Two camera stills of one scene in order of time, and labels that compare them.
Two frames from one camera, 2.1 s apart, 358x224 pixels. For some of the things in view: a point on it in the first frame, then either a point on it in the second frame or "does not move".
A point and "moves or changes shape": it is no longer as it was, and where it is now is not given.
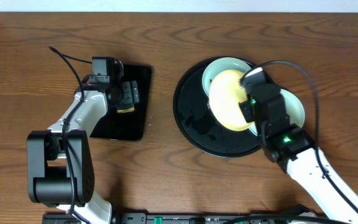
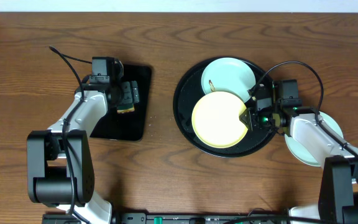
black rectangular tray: [128, 126] does not move
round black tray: [196, 121] does not move
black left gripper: [128, 92] does not move
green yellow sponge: [125, 108] does not move
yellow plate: [225, 94] to [215, 121]
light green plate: [294, 110] moves or changes shape
